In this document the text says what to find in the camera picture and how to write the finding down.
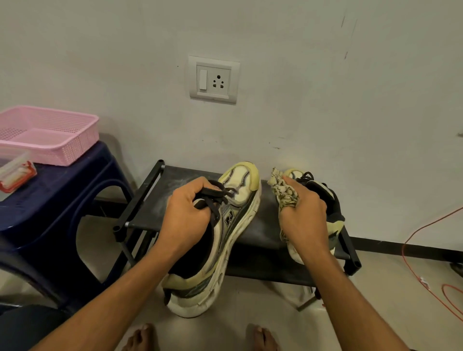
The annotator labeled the person's right hand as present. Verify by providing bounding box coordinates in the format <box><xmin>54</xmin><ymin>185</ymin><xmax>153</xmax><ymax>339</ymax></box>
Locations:
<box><xmin>279</xmin><ymin>175</ymin><xmax>332</xmax><ymax>259</ymax></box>

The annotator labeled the person's left hand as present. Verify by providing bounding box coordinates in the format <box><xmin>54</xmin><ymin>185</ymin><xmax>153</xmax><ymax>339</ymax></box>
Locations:
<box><xmin>158</xmin><ymin>176</ymin><xmax>220</xmax><ymax>257</ymax></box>

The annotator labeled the patterned cleaning cloth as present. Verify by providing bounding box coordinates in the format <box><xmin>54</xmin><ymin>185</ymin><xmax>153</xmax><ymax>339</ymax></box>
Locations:
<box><xmin>267</xmin><ymin>167</ymin><xmax>301</xmax><ymax>243</ymax></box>

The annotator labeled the white and yellow sneaker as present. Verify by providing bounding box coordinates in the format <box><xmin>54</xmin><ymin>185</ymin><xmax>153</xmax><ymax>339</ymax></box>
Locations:
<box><xmin>282</xmin><ymin>169</ymin><xmax>346</xmax><ymax>266</ymax></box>
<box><xmin>162</xmin><ymin>162</ymin><xmax>262</xmax><ymax>319</ymax></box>

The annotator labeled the person's left forearm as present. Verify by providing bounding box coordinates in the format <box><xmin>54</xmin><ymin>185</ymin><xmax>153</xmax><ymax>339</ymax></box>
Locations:
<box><xmin>31</xmin><ymin>235</ymin><xmax>197</xmax><ymax>351</ymax></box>

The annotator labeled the person's right forearm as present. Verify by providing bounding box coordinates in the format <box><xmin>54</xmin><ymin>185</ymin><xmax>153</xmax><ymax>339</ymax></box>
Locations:
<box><xmin>300</xmin><ymin>246</ymin><xmax>411</xmax><ymax>351</ymax></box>

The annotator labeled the black shoe rack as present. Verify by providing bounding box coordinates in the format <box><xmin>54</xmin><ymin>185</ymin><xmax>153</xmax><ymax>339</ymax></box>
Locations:
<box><xmin>113</xmin><ymin>160</ymin><xmax>362</xmax><ymax>311</ymax></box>

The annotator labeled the dark blue plastic stool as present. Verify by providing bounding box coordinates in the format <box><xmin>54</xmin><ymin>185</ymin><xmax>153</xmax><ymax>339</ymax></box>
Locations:
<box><xmin>0</xmin><ymin>140</ymin><xmax>136</xmax><ymax>315</ymax></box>

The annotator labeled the pink plastic basket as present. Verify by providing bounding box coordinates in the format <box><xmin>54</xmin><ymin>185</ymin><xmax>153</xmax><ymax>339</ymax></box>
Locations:
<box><xmin>0</xmin><ymin>105</ymin><xmax>100</xmax><ymax>167</ymax></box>

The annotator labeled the person's right foot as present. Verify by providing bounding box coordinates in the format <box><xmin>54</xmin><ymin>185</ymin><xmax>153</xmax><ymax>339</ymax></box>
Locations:
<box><xmin>246</xmin><ymin>324</ymin><xmax>279</xmax><ymax>351</ymax></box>

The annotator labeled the person's foot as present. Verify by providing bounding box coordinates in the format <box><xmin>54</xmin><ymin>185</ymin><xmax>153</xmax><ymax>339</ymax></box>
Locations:
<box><xmin>246</xmin><ymin>324</ymin><xmax>279</xmax><ymax>351</ymax></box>
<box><xmin>121</xmin><ymin>323</ymin><xmax>158</xmax><ymax>351</ymax></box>

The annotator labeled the person's left foot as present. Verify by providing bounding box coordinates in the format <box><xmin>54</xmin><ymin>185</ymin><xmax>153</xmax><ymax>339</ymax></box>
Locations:
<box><xmin>121</xmin><ymin>323</ymin><xmax>158</xmax><ymax>351</ymax></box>

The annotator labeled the clear container with red clips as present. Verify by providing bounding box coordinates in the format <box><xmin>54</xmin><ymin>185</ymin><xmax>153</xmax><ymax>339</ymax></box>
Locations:
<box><xmin>0</xmin><ymin>150</ymin><xmax>38</xmax><ymax>194</ymax></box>

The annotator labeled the black seat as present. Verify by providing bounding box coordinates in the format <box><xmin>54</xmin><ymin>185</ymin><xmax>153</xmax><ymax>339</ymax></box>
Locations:
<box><xmin>0</xmin><ymin>304</ymin><xmax>71</xmax><ymax>351</ymax></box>

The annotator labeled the white wall socket plate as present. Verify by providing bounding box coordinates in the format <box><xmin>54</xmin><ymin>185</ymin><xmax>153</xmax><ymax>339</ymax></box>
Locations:
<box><xmin>188</xmin><ymin>55</ymin><xmax>241</xmax><ymax>105</ymax></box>

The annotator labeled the orange cable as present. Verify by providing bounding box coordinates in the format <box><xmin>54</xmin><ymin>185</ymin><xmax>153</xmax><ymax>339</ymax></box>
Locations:
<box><xmin>401</xmin><ymin>206</ymin><xmax>463</xmax><ymax>322</ymax></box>

